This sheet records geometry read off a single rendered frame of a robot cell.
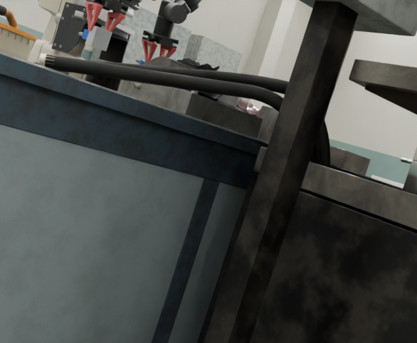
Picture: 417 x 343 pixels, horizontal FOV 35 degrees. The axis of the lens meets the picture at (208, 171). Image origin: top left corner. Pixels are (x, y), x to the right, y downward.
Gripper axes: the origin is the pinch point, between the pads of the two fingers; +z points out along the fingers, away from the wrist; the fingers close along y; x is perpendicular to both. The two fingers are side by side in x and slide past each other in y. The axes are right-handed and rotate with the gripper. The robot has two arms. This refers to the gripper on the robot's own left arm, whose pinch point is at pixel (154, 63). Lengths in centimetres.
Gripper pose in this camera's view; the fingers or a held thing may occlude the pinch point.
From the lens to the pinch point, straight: 213.3
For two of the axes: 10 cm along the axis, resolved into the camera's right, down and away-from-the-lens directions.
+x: -5.8, -3.7, 7.3
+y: 7.6, 0.6, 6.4
